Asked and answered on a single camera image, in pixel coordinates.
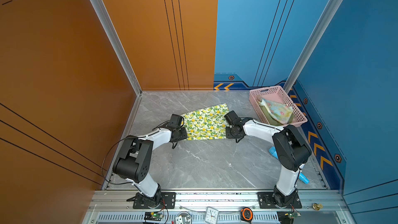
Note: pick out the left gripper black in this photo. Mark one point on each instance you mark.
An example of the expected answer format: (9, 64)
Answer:
(184, 134)

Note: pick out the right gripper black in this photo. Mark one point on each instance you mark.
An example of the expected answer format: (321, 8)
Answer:
(228, 136)

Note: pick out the lemon print skirt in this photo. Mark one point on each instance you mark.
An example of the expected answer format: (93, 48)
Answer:
(207, 123)

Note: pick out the pink plastic basket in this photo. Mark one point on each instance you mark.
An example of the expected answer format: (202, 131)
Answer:
(275, 107)

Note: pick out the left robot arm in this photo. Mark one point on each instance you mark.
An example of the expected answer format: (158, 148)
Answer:
(132, 162)

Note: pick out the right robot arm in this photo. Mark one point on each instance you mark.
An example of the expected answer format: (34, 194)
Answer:
(292, 150)

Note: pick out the pastel floral skirt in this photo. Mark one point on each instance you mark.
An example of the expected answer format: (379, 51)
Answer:
(276, 111)

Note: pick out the light blue plastic tube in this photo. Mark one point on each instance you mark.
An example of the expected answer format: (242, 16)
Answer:
(301, 176)

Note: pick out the white power plug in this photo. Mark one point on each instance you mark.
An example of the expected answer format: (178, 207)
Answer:
(183, 218)

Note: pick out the orange black tape measure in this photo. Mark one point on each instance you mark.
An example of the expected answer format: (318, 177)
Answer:
(246, 215)

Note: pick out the green circuit board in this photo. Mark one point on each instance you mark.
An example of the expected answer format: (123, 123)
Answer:
(153, 218)

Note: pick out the white square clock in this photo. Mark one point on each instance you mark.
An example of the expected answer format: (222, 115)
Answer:
(211, 215)

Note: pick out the brass round knob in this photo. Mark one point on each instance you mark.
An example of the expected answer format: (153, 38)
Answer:
(317, 206)

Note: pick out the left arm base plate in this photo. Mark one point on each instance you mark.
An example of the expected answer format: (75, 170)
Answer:
(160, 200)

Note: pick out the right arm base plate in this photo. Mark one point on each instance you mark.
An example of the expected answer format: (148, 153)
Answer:
(269, 200)

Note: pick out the black board with wires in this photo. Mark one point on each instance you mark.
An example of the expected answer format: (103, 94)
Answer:
(288, 217)

